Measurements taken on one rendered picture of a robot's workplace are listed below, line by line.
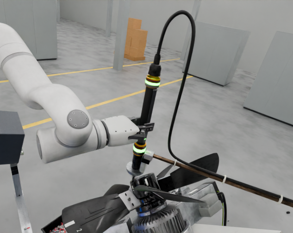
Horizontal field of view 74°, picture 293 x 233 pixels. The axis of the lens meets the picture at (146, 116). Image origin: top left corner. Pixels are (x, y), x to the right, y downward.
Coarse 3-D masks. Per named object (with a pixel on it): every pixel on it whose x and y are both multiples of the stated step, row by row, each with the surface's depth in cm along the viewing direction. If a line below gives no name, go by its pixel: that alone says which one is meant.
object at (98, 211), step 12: (84, 204) 79; (96, 204) 78; (108, 204) 78; (120, 204) 79; (72, 216) 73; (84, 216) 72; (96, 216) 73; (108, 216) 74; (120, 216) 75; (72, 228) 67; (84, 228) 67; (96, 228) 68
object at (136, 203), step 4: (124, 192) 85; (128, 192) 86; (120, 196) 83; (124, 196) 84; (128, 196) 84; (132, 196) 85; (124, 200) 82; (132, 200) 83; (136, 200) 83; (128, 204) 81; (136, 204) 81; (140, 204) 82; (128, 208) 79; (132, 208) 79
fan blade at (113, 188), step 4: (116, 184) 111; (120, 184) 107; (124, 184) 104; (112, 188) 110; (116, 188) 107; (120, 188) 103; (124, 188) 100; (128, 188) 98; (108, 192) 109; (112, 192) 105; (116, 192) 102; (120, 192) 100
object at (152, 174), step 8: (144, 176) 85; (152, 176) 87; (136, 184) 84; (144, 184) 84; (152, 184) 85; (136, 192) 84; (144, 192) 83; (144, 200) 84; (152, 200) 84; (160, 200) 82; (136, 208) 84; (144, 208) 81
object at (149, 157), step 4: (152, 152) 70; (144, 156) 69; (148, 156) 68; (152, 156) 68; (144, 160) 69; (148, 160) 69; (128, 164) 75; (144, 164) 70; (148, 164) 69; (128, 168) 73; (140, 168) 72; (144, 168) 71; (128, 172) 72; (132, 172) 71; (136, 172) 72; (140, 172) 72
